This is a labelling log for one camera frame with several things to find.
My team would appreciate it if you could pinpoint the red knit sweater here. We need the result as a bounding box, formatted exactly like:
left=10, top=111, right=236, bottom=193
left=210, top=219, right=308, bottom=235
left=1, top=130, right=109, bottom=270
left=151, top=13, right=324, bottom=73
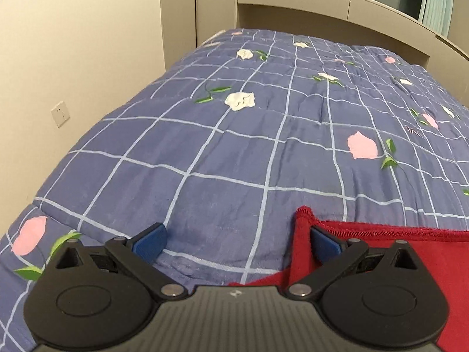
left=227, top=205, right=469, bottom=352

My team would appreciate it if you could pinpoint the blue plaid floral quilt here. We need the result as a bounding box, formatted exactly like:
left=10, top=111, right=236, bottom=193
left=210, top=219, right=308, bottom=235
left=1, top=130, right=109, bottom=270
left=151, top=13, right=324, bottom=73
left=1, top=29, right=468, bottom=351

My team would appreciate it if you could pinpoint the light blue right curtain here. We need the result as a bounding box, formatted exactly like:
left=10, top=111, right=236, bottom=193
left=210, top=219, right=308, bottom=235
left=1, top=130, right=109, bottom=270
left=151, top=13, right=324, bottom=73
left=418, top=0, right=454, bottom=37

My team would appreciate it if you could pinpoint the white wall socket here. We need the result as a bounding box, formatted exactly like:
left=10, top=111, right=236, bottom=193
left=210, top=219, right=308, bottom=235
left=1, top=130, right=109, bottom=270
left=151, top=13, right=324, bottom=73
left=51, top=101, right=71, bottom=128

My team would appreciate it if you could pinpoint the beige wall cabinet unit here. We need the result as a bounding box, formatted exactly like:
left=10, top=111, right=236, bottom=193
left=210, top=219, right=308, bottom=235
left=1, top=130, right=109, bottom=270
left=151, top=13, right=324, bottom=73
left=161, top=0, right=468, bottom=105

